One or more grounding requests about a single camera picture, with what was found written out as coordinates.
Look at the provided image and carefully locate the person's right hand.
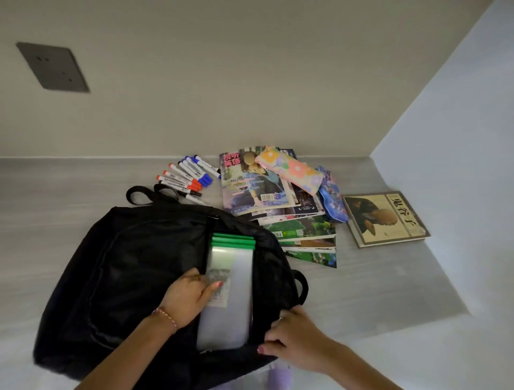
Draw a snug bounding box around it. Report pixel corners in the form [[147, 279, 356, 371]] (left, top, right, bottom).
[[257, 305, 337, 375]]

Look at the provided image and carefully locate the person's left hand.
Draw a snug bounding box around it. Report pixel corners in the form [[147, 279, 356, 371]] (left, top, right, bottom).
[[154, 268, 224, 331]]

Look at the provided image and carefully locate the black backpack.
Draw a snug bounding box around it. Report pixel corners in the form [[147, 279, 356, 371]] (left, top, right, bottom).
[[33, 185, 309, 390]]

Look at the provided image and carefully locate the person's left forearm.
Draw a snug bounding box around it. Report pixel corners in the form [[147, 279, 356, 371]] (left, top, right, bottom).
[[75, 311, 178, 390]]

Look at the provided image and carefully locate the person's right forearm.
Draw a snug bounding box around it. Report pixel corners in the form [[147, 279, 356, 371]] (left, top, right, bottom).
[[326, 349, 403, 390]]

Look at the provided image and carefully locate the paper insert card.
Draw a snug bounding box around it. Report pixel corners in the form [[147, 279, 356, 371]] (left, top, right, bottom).
[[206, 257, 233, 309]]

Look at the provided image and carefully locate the lilac fabric item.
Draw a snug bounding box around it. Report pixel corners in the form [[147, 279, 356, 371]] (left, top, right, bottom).
[[257, 363, 292, 390]]

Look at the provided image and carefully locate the pile of magazines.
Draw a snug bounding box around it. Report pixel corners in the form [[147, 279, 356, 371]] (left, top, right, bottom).
[[219, 145, 338, 269]]

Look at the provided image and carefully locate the row of whiteboard markers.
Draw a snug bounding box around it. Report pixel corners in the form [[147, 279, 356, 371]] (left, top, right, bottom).
[[155, 154, 222, 206]]

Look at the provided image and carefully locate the floral pencil case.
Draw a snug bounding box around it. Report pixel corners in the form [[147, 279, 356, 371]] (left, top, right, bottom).
[[255, 147, 324, 197]]

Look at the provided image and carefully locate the blue patterned pencil case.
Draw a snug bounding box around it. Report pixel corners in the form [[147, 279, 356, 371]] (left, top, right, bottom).
[[315, 166, 349, 223]]

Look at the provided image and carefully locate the brown hardcover book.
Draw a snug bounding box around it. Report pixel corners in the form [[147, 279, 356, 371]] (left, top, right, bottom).
[[342, 190, 431, 249]]

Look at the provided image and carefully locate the beaded bracelet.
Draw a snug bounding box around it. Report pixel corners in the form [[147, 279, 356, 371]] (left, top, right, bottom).
[[151, 307, 178, 334]]

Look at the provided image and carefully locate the grey wall socket plate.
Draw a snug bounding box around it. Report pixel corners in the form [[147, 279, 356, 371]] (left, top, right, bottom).
[[16, 42, 90, 94]]

